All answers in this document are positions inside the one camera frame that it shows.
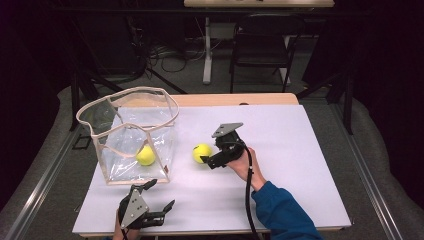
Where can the wooden table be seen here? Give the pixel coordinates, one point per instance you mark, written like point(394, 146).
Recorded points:
point(233, 99)

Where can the white table mat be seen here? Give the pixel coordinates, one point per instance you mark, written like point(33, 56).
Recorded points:
point(293, 143)

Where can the transparent plastic bag beige trim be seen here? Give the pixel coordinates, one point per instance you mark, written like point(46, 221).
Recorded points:
point(133, 150)

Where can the white-legged desk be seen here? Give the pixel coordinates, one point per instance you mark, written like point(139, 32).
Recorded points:
point(207, 50)

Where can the person's right hand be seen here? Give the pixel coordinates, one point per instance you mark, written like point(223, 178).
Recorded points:
point(243, 166)

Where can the black metal stand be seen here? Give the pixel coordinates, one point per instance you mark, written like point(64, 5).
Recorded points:
point(86, 83)
point(343, 96)

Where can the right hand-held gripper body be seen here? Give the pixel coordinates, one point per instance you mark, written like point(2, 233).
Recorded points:
point(230, 146)

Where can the black chair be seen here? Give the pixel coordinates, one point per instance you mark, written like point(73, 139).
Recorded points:
point(263, 43)

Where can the metal floor rail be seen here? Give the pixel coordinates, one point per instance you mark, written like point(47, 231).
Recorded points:
point(36, 186)
point(370, 180)

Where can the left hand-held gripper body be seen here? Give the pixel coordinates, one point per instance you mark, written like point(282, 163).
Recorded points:
point(135, 208)

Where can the yellow tennis ball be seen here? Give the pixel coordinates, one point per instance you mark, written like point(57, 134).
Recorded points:
point(145, 155)
point(201, 152)

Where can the person's left hand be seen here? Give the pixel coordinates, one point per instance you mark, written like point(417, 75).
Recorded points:
point(123, 233)

